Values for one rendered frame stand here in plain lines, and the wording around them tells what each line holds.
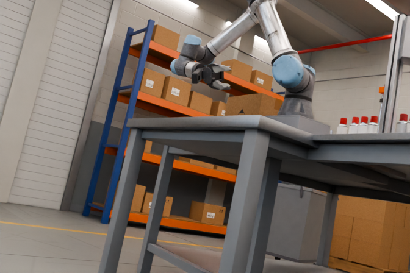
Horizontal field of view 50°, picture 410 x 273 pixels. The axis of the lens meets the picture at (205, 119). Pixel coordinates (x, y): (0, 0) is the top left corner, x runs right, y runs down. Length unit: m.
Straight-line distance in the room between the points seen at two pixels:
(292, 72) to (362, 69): 6.28
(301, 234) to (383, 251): 1.54
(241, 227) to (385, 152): 0.49
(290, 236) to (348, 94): 4.16
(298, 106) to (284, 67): 0.19
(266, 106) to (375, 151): 0.99
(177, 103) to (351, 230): 2.61
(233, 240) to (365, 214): 4.25
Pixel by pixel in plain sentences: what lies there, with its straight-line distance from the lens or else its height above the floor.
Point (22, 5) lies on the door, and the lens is 5.89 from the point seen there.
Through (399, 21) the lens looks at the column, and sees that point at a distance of 2.18.
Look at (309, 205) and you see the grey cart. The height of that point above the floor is 0.64.
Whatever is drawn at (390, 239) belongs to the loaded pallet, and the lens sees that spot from 5.69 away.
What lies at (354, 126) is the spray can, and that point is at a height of 1.03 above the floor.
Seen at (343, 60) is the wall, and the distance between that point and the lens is 8.31.
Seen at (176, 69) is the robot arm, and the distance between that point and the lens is 2.04.
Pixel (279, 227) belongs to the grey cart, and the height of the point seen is 0.39.
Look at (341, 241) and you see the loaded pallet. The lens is 5.71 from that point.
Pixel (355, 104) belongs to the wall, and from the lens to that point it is 7.85.
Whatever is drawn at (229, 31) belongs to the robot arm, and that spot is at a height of 1.31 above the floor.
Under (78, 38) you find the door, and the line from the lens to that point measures 6.03.
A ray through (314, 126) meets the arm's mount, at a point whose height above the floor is 0.91.
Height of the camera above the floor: 0.55
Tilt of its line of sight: 9 degrees up
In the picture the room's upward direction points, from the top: 12 degrees clockwise
